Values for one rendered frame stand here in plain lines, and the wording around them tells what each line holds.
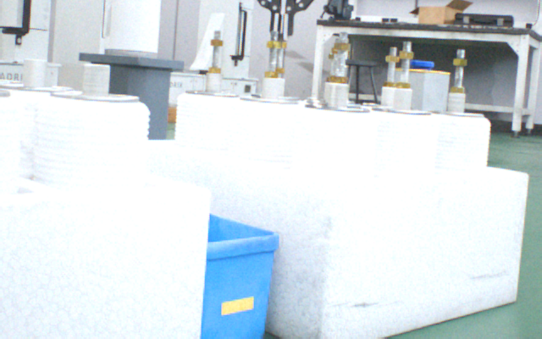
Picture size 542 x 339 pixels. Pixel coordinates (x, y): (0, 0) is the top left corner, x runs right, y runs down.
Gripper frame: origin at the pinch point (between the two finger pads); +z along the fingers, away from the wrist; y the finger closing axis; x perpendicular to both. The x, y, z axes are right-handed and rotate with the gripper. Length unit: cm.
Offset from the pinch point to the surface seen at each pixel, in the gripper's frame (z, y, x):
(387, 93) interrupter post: 8.6, -16.3, -0.6
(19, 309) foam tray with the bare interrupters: 26, 8, 60
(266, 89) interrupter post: 9.1, -1.5, 17.8
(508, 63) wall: -16, -103, -502
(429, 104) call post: 10.1, -23.2, -16.4
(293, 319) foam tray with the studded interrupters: 32.9, -8.9, 32.4
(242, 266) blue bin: 26.4, -4.0, 37.7
